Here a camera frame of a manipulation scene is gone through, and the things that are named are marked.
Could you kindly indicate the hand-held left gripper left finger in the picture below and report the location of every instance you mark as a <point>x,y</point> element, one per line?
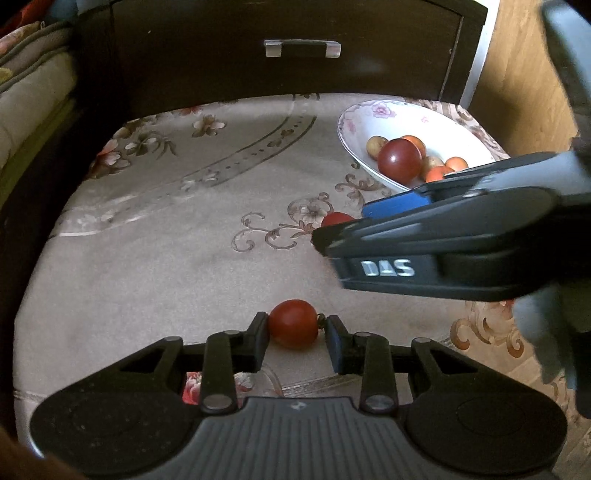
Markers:
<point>262,339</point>

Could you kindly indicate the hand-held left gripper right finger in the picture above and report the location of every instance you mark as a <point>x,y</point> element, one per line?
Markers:
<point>333,344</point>

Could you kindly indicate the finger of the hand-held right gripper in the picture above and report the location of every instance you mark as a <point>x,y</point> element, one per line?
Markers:
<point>397,205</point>
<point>392,233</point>

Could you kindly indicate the red tomato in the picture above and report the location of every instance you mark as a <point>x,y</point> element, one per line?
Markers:
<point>293,324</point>
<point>337,218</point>

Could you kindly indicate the large dark red plum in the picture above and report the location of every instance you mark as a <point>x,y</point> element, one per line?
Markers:
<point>399,159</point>

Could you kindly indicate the dark orange tangerine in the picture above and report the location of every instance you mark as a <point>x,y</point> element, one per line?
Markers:
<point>417,142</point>

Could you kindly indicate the white floral-rim bowl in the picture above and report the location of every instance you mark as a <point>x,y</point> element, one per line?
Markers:
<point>443,129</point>

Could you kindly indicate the person's right hand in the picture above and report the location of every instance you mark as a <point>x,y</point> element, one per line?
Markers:
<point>549,337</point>

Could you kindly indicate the floral beige tablecloth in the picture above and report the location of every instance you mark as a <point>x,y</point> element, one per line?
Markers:
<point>184,254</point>

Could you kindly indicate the light wooden wardrobe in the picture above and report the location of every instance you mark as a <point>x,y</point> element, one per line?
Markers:
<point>521,92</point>

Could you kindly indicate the dark wooden drawer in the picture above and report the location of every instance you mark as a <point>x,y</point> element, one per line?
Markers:
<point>207,69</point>

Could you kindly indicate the dark wooden nightstand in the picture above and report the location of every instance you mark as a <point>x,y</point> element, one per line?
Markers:
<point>97,69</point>

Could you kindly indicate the grey-brown quilt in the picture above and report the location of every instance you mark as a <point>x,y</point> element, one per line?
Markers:
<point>32,92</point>

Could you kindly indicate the dark bed frame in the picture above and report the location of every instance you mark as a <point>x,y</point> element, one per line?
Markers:
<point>27,194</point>

